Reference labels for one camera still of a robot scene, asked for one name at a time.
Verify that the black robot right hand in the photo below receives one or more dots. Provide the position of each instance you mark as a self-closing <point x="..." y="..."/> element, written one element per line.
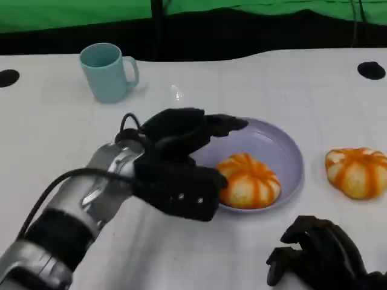
<point x="326" y="253"/>

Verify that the pale green mug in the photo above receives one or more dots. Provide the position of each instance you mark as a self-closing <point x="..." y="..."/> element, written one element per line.
<point x="104" y="75"/>

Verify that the black vertical pole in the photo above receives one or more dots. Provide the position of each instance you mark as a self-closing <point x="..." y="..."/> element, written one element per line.
<point x="158" y="27"/>

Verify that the lilac plate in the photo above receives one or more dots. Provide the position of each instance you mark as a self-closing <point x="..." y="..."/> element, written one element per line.
<point x="272" y="142"/>

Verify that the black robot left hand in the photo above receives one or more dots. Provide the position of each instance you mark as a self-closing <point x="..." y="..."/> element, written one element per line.
<point x="178" y="130"/>

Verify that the green cloth backdrop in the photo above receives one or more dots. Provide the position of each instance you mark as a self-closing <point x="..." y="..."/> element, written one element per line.
<point x="75" y="13"/>

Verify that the orange white toy bread roll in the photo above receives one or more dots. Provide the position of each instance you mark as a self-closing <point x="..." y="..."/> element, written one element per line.
<point x="356" y="172"/>
<point x="248" y="181"/>

